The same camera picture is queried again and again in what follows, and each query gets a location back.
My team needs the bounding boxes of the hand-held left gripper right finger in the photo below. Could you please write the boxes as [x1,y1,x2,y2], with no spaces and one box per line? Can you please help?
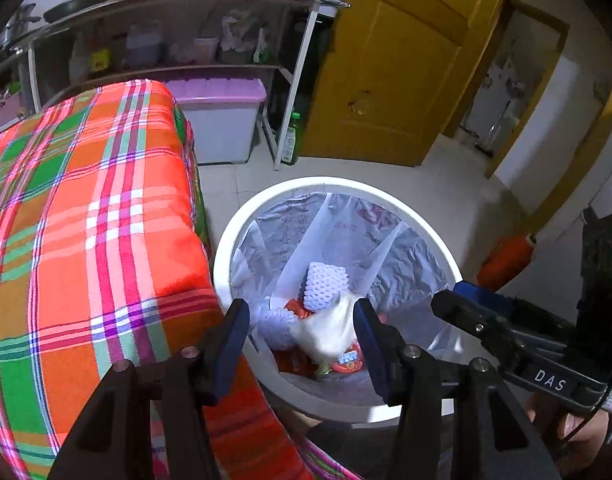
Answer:
[353,298,561,480]

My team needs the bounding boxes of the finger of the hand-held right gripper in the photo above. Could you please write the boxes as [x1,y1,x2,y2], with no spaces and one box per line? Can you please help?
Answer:
[430,290,525,357]
[453,281,525,317]

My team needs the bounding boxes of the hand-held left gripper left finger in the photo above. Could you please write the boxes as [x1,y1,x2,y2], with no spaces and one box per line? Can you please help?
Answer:
[46,298,251,480]

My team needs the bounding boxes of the white tissue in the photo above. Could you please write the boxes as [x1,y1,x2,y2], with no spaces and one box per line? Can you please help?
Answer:
[291,294,367,363]

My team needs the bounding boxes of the large white foam fruit net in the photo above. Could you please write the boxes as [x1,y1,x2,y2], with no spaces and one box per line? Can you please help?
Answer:
[251,305,307,348]

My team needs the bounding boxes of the clear plastic bin liner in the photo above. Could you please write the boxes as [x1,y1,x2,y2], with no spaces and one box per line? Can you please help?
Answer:
[230,191,457,396]

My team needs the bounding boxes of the small white foam fruit net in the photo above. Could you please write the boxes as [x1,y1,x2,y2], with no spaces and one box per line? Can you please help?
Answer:
[300,260,349,311]

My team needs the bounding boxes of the white round bin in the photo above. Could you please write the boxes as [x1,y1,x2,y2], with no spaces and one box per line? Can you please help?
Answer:
[213,176,464,423]

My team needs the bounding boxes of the person's right hand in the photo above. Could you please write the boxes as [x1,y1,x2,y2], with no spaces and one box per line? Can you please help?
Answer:
[530,394,612,457]

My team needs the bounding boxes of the orange cylindrical object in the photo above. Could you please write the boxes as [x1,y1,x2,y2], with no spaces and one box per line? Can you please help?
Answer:
[478,234,536,291]

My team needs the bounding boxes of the plaid tablecloth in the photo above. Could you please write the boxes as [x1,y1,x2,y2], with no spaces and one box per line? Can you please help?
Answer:
[0,79,367,480]

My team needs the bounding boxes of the green floor bottle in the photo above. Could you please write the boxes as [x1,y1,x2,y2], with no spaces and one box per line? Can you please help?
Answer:
[281,111,304,166]

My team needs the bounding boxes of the purple lidded storage box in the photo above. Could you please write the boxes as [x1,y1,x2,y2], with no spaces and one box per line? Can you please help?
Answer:
[161,78,267,165]

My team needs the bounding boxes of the yellow wooden door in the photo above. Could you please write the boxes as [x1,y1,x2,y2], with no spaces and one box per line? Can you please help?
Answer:
[298,0,511,168]

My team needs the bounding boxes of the pink plastic tub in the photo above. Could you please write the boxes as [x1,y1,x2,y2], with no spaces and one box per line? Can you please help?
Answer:
[192,36,221,63]

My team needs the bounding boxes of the plastic oil jug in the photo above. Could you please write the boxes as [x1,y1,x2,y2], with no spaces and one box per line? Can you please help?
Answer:
[126,27,164,68]

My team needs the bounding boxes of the crumpled plastic bags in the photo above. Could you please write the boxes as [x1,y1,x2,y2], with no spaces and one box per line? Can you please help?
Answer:
[218,7,274,66]

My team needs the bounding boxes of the yellow label bottle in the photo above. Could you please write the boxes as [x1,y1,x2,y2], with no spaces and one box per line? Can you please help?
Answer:
[88,32,112,73]

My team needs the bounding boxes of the white plastic bottle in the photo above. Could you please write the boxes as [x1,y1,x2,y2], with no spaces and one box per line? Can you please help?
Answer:
[68,35,91,86]

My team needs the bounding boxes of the pink plastic basket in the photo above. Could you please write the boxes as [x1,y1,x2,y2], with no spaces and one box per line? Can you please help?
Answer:
[0,95,27,128]

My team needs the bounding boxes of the black frying pan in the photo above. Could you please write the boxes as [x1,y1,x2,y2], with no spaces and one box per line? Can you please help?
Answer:
[43,0,109,23]

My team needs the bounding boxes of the steel steamer pot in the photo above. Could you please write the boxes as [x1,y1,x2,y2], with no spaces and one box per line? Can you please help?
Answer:
[0,2,42,48]

